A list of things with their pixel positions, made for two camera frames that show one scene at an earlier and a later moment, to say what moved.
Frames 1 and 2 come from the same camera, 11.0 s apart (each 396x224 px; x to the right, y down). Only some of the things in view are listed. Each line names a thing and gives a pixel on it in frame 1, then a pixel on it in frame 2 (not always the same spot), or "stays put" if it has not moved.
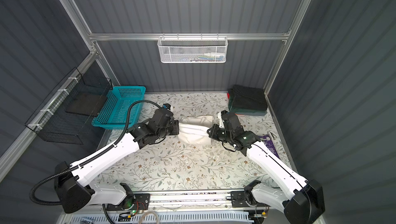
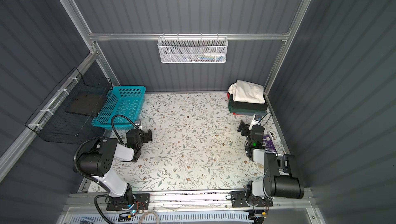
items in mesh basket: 210,57 stays put
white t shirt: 193,130 → 245,91
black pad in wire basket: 88,104 stays put
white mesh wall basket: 193,49 stays put
